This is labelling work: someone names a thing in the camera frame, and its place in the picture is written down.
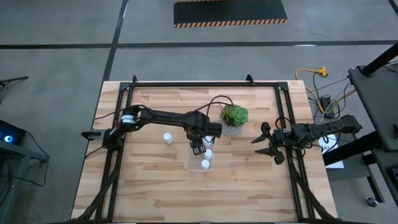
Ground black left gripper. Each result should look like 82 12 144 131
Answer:
185 123 208 156

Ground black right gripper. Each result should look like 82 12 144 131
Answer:
251 122 296 166

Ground clear plastic basket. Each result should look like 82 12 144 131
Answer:
183 135 216 172

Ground succulents in triangle-patterned pot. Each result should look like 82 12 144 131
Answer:
217 104 249 138

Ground white paper sheet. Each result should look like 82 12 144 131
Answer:
317 133 345 169

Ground black power strip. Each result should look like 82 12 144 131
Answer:
320 95 336 119

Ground black equipment cart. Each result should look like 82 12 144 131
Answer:
322 63 398 208

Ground black slanted pole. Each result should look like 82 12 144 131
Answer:
360 42 398 77

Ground black hazard-striped floor mat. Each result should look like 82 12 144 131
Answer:
173 0 289 29

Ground dark metal stand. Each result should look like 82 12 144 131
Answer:
0 144 50 224

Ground black device with blue light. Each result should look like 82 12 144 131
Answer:
0 119 27 146

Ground black tripod leg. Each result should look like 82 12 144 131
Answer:
0 76 29 88

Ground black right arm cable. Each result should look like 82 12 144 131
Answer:
274 116 292 131

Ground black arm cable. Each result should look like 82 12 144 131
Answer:
274 116 292 131
194 95 234 118

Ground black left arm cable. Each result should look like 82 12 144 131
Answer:
194 95 234 118

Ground black aluminium table frame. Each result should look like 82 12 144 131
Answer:
71 74 336 224

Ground yellow extension cord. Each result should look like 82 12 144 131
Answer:
295 66 357 114

